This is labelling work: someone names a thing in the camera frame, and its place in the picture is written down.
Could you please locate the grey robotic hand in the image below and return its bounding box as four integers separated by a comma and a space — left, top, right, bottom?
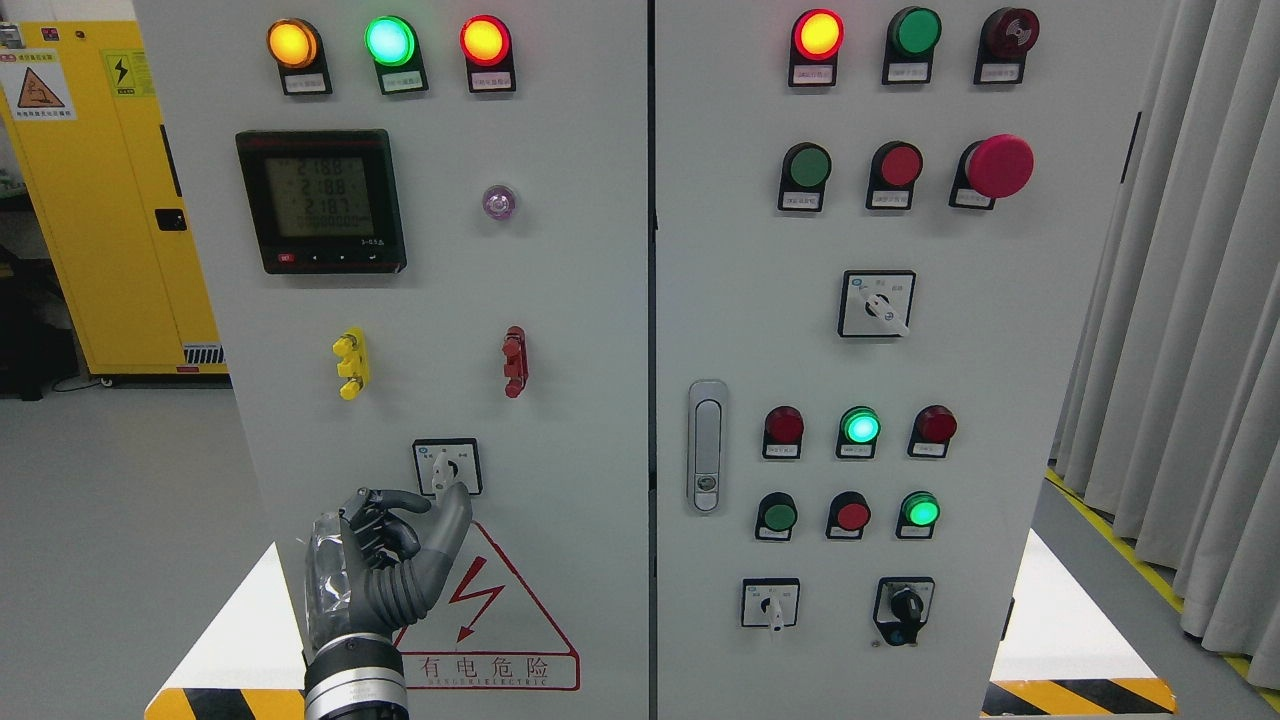
303, 482, 474, 659

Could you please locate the white rotary light switch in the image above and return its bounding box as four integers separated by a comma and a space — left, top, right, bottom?
411, 438, 483, 497

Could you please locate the green lit indicator light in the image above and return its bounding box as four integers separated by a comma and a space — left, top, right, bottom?
364, 15, 429, 95

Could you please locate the red electric danger warning sticker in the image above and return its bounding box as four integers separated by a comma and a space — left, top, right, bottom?
394, 521, 581, 692

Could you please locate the yellow terminal connector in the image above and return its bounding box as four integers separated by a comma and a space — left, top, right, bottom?
332, 325, 370, 401

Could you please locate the red terminal connector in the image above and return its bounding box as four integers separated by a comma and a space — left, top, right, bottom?
500, 325, 530, 398

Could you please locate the black digital power meter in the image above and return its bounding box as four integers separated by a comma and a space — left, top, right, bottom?
236, 129, 407, 275

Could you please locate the small clear lamp bulb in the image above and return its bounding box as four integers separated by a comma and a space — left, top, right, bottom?
483, 184, 518, 222

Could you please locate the dark red indicator left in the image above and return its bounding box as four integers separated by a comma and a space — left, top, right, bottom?
762, 405, 805, 460

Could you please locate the dark red indicator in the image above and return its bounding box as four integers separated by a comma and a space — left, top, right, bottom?
762, 405, 805, 460
908, 404, 957, 460

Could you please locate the grey electrical control cabinet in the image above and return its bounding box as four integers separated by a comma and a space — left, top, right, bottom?
134, 1, 1172, 719

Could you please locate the red push button lower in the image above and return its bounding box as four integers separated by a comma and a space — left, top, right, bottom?
826, 491, 872, 541

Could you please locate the red push button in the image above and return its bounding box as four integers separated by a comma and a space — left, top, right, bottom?
826, 491, 872, 541
865, 140, 923, 211

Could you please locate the green lit indicator middle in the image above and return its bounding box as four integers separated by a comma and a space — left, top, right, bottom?
835, 405, 881, 460

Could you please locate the orange indicator light top left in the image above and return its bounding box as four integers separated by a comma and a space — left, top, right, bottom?
266, 18, 333, 96

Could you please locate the red lit indicator light left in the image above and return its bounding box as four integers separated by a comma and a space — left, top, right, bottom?
460, 14, 517, 94

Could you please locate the red lit indicator light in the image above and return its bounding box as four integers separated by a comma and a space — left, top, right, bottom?
460, 14, 517, 94
787, 8, 845, 88

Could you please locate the yellow safety storage cabinet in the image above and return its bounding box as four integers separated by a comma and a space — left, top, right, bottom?
3, 20, 228, 380

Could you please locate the green lit push button lower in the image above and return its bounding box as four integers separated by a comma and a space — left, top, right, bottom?
895, 489, 941, 541

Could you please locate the dark red indicator right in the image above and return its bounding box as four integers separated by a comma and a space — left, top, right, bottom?
908, 404, 957, 460

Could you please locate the green push button upper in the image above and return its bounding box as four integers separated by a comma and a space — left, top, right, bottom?
776, 142, 832, 213

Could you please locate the red push button upper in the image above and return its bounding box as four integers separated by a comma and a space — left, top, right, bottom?
865, 140, 923, 211

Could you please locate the red lit indicator light right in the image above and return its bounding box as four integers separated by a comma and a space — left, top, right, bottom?
787, 8, 845, 88

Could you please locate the red emergency stop mushroom button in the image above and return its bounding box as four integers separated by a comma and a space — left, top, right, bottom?
948, 133, 1036, 211

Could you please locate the green unlit indicator top right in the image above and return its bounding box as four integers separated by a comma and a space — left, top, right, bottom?
881, 6, 942, 86

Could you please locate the grey curtain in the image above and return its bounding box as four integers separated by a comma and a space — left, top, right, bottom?
1055, 1, 1279, 689

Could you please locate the dark red buzzer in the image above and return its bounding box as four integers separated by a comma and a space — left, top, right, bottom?
972, 6, 1041, 86

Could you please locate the grey cabinet door handle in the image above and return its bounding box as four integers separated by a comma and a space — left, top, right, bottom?
686, 379, 730, 514

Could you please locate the white selector switch lower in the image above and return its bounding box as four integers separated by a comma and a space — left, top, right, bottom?
740, 577, 803, 632

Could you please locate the white selector switch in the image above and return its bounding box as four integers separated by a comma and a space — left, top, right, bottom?
836, 269, 916, 340
740, 577, 803, 632

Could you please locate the black knob selector switch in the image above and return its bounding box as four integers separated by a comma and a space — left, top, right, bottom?
872, 577, 936, 647

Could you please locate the white selector switch upper right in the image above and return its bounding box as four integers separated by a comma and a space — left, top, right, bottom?
836, 269, 916, 340

